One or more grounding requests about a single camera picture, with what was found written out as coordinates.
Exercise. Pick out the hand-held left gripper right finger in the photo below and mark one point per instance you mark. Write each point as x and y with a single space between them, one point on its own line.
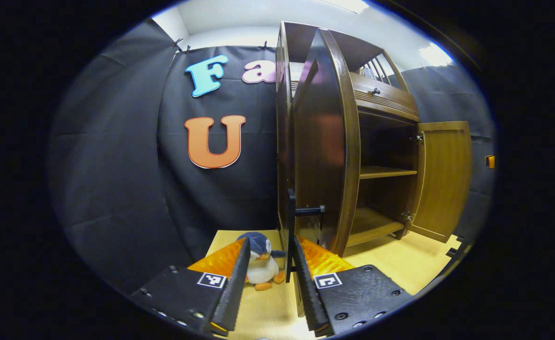
308 293

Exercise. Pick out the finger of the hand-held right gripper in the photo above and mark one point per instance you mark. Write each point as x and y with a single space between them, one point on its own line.
490 162

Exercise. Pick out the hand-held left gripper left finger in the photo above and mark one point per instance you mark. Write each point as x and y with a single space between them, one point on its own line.
235 293

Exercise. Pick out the wooden cabinet door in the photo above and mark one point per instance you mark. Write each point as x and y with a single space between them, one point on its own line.
442 179
324 141

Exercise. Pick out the wooden double-door shoe cabinet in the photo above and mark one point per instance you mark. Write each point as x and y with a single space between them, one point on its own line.
381 172

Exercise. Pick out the wooden cabinet drawer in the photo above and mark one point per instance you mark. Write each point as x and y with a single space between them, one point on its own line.
386 99

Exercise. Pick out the penguin plush toy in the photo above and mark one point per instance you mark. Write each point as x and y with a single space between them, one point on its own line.
263 269

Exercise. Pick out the black backdrop cloth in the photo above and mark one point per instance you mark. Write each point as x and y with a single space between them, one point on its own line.
117 165

